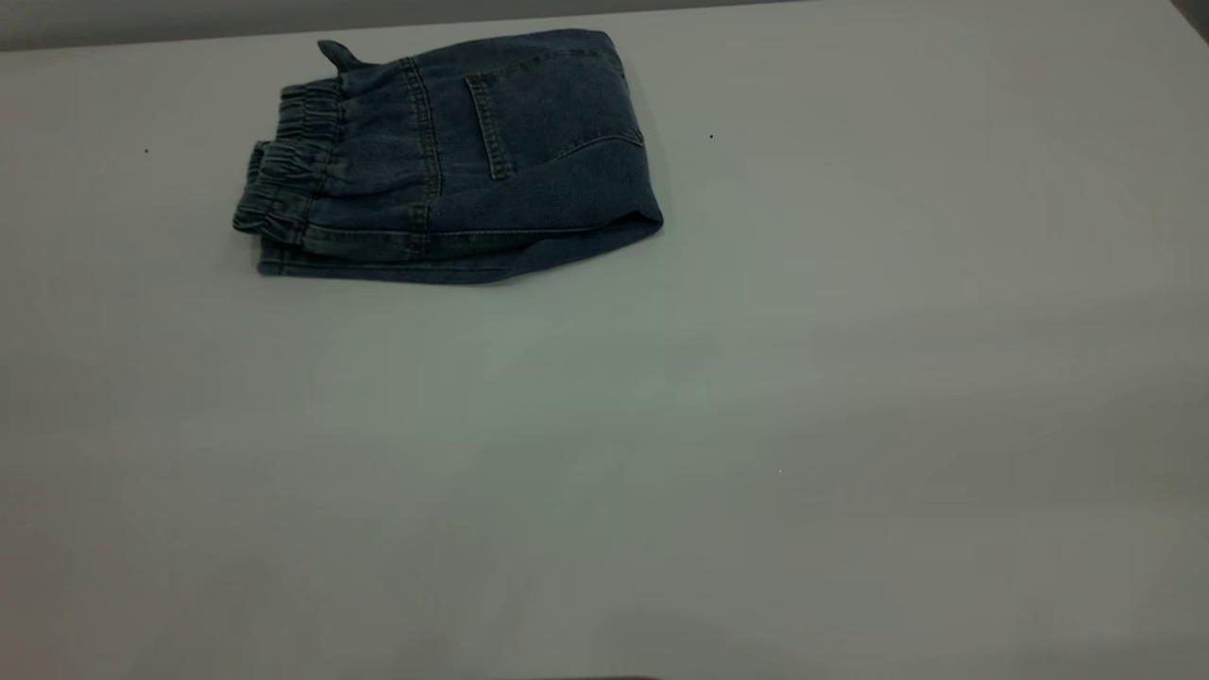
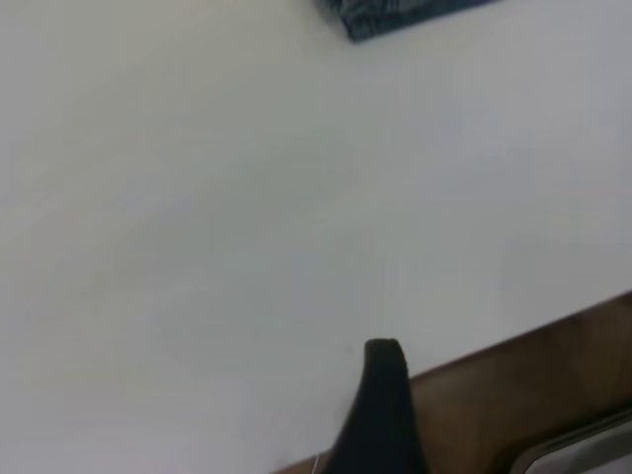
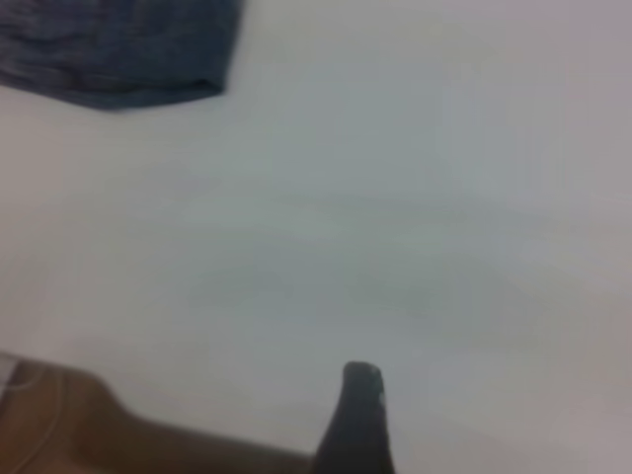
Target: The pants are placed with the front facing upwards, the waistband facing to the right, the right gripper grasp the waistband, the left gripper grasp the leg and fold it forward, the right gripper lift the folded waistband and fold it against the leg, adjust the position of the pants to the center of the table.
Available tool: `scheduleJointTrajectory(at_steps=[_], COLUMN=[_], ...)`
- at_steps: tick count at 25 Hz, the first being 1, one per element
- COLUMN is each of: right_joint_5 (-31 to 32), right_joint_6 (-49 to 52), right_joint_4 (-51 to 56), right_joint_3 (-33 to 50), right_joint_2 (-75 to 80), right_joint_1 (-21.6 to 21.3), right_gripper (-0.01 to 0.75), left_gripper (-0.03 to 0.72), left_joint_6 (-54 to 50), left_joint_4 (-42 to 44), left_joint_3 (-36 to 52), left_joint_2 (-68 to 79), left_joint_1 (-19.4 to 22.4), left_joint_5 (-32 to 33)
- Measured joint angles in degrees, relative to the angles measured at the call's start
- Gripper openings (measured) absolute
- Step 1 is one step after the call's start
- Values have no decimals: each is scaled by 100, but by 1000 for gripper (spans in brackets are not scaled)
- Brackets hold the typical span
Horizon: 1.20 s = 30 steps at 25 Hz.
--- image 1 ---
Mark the blue denim pants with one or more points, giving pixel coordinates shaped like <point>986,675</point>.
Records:
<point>529,189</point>

